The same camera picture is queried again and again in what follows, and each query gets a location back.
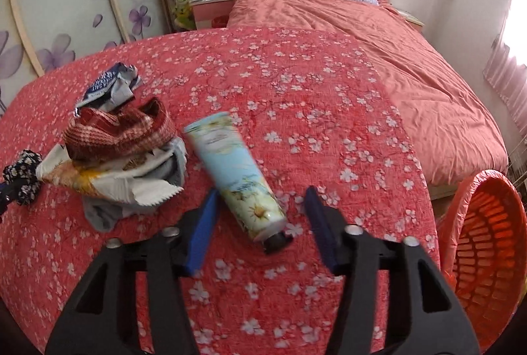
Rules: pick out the light blue floral cream tube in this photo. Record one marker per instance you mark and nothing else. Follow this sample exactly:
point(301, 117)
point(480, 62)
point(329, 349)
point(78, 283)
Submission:
point(234, 182)

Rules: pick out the pink curtain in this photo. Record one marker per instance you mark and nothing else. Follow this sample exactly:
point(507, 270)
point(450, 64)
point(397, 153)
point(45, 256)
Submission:
point(506, 70)

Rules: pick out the small red wastebasket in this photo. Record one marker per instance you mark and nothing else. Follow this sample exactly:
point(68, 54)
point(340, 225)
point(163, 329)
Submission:
point(219, 21)

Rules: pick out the orange plastic basket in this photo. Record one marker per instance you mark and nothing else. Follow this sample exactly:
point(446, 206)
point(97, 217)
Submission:
point(486, 256)

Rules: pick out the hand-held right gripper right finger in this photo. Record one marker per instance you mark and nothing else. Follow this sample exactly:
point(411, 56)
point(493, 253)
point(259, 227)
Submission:
point(321, 231)

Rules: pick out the black floral scrunchie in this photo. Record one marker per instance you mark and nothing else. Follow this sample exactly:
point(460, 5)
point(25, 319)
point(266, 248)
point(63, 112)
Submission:
point(22, 173)

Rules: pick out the flower print sliding wardrobe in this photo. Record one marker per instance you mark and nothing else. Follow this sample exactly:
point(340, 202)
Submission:
point(61, 9)

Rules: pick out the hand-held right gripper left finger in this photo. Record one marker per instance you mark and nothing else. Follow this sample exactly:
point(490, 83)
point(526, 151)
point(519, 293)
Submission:
point(201, 235)

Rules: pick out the bed with orange duvet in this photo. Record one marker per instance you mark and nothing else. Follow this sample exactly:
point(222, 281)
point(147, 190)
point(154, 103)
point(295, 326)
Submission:
point(370, 33)

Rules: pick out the red floral tablecloth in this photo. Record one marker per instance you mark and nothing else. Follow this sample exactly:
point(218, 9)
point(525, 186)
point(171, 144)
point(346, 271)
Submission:
point(308, 99)

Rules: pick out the blue and white snack wrapper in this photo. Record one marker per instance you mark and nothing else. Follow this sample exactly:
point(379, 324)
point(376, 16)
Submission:
point(105, 85)

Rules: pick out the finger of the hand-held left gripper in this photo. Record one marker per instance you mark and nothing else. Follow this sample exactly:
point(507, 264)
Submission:
point(3, 194)

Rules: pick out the white printed plastic wrapper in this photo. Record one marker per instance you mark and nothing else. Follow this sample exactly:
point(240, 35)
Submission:
point(123, 184)

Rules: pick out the grey cloth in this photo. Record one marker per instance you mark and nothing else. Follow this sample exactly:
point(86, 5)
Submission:
point(101, 215)

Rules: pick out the red plaid cloth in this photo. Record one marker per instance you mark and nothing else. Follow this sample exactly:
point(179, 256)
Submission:
point(115, 132)

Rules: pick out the pink and white nightstand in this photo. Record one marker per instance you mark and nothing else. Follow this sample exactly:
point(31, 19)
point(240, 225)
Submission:
point(210, 11)
point(411, 19)

